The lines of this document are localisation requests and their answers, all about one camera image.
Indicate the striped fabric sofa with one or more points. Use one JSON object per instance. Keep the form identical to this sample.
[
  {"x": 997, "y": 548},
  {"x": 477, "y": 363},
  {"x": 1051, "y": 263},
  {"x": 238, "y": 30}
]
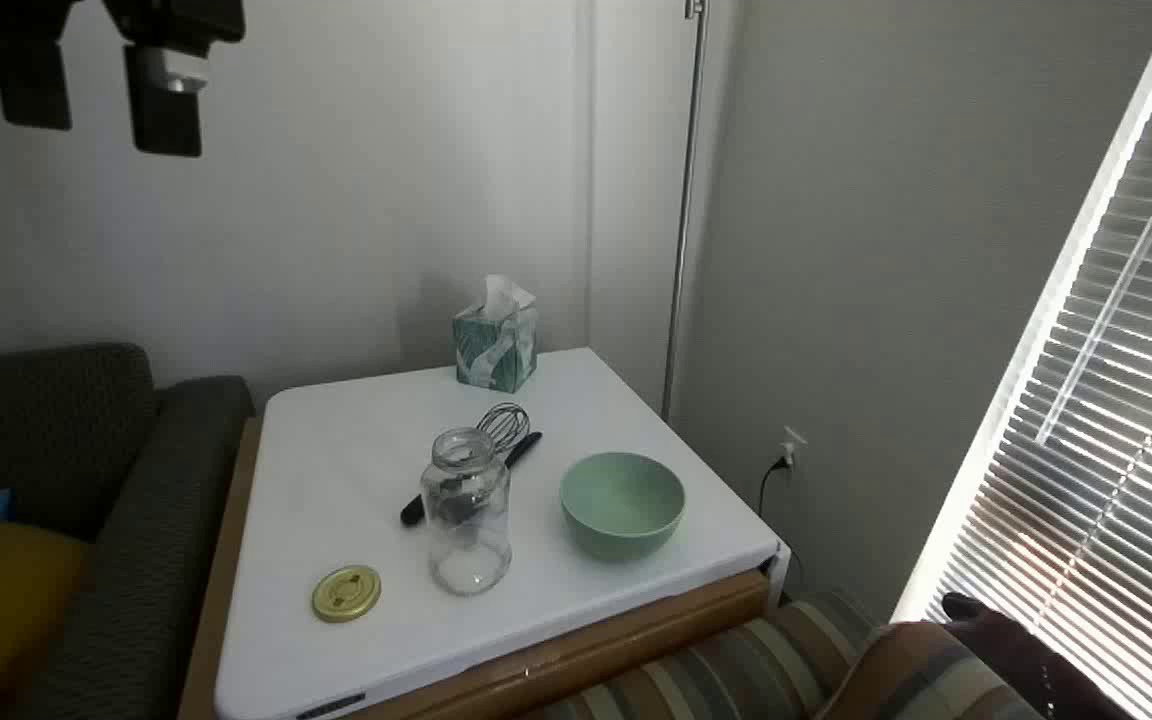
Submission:
[{"x": 737, "y": 672}]

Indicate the white table board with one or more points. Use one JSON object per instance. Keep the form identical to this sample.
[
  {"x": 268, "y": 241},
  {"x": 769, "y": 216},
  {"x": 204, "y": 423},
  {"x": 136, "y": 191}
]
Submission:
[{"x": 339, "y": 482}]

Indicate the white window blinds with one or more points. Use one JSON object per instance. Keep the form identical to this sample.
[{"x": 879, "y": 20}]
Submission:
[{"x": 1108, "y": 424}]

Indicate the dark grey sofa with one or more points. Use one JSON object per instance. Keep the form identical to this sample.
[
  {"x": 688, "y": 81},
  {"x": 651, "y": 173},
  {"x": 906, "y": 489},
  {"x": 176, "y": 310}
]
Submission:
[{"x": 109, "y": 454}]

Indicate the white wall outlet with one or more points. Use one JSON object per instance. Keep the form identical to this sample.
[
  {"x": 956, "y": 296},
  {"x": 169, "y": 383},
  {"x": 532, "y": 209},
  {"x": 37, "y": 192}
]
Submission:
[{"x": 789, "y": 444}]

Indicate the thin metal wall pole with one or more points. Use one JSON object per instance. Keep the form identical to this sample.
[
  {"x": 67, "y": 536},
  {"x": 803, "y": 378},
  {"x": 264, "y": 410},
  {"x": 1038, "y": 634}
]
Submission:
[{"x": 681, "y": 202}]

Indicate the green ceramic bowl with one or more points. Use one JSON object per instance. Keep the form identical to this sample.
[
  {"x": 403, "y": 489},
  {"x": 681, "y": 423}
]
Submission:
[{"x": 623, "y": 503}]

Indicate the green white tissue box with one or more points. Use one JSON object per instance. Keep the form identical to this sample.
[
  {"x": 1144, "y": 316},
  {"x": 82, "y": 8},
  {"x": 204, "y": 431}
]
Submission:
[{"x": 494, "y": 351}]

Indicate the dark brown furry object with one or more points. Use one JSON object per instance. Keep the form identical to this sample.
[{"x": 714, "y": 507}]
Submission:
[{"x": 1023, "y": 653}]

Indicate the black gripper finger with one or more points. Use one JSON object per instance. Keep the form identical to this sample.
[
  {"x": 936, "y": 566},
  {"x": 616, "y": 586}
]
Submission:
[
  {"x": 165, "y": 101},
  {"x": 30, "y": 81}
]

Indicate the clear glass jar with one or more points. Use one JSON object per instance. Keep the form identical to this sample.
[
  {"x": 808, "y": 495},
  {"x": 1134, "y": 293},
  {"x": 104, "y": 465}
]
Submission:
[{"x": 469, "y": 535}]

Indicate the gold metal jar lid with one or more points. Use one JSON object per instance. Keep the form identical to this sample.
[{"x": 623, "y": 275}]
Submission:
[{"x": 347, "y": 593}]

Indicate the wooden table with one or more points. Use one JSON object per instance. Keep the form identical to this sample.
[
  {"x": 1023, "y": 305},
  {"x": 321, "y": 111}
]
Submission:
[{"x": 629, "y": 641}]

